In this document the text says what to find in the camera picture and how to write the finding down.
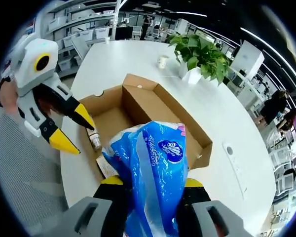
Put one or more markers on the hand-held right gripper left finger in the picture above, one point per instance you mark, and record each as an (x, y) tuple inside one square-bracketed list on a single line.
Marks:
[(108, 212)]

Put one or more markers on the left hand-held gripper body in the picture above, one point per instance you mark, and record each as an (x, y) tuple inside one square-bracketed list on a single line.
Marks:
[(32, 66)]

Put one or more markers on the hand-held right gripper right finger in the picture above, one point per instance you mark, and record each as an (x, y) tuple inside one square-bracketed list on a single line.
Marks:
[(202, 217)]

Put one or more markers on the small clear plastic bottle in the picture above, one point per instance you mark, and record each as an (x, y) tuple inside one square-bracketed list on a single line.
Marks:
[(95, 140)]

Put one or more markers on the blue plastic tissue pack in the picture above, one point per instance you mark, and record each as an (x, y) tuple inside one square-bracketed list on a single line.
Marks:
[(158, 177)]

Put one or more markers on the brown cardboard shoe box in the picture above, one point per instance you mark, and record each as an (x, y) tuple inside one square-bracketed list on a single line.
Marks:
[(148, 103)]

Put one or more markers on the person's left hand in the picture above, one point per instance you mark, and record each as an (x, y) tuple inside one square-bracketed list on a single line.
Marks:
[(9, 98)]

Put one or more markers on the black wristband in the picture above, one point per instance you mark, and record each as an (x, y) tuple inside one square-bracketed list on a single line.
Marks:
[(1, 87)]

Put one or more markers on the person's grey shirt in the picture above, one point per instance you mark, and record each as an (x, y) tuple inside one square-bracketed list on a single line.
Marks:
[(19, 160)]

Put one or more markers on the white table socket panel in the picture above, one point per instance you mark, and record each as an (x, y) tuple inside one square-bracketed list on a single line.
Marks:
[(236, 170)]

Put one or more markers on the white storage shelf with bins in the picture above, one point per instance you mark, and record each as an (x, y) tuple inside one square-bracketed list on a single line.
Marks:
[(93, 33)]

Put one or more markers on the white paper cup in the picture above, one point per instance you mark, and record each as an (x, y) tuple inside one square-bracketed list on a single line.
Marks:
[(162, 62)]

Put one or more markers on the green potted plant white pot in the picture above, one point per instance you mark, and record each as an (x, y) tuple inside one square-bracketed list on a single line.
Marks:
[(199, 49)]

